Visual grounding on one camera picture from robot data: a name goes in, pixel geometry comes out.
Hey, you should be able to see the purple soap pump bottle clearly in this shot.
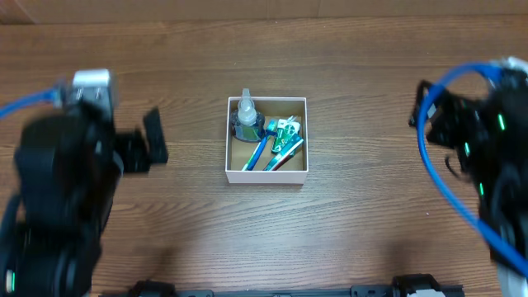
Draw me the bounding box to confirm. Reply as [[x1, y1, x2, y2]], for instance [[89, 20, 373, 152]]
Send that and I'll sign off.
[[229, 88, 265, 143]]

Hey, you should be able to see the blue toothbrush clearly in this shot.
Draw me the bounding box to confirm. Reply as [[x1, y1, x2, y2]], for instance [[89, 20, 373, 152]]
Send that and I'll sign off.
[[247, 119, 278, 171]]

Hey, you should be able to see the white toothpaste tube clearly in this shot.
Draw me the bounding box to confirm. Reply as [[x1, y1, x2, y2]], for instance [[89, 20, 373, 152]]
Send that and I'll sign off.
[[264, 134, 304, 171]]

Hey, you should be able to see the green Dettol soap packet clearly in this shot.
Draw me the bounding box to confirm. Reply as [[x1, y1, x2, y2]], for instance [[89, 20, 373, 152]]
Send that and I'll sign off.
[[271, 115, 301, 153]]

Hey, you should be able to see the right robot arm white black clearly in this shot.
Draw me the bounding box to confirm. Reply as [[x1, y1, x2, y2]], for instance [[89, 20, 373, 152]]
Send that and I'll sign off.
[[408, 57, 527, 296]]

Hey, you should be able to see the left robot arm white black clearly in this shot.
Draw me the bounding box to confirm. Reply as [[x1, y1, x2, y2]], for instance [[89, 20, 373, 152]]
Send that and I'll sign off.
[[1, 104, 168, 296]]

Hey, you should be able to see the white cardboard box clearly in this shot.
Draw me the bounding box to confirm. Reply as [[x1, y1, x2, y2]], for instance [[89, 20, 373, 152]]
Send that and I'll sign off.
[[224, 96, 309, 185]]

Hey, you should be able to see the left blue cable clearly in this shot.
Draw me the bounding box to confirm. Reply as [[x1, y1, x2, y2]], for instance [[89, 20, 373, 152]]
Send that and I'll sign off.
[[0, 86, 63, 120]]

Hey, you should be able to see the blue cable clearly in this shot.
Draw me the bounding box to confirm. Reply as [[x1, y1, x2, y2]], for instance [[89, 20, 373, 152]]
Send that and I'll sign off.
[[0, 86, 63, 120], [415, 61, 528, 277]]

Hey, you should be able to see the right blue cable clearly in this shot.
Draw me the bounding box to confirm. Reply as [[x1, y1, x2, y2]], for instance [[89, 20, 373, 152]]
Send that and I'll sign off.
[[415, 61, 528, 277]]

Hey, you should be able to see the black base frame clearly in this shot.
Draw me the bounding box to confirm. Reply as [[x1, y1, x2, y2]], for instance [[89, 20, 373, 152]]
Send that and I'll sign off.
[[102, 274, 465, 297]]

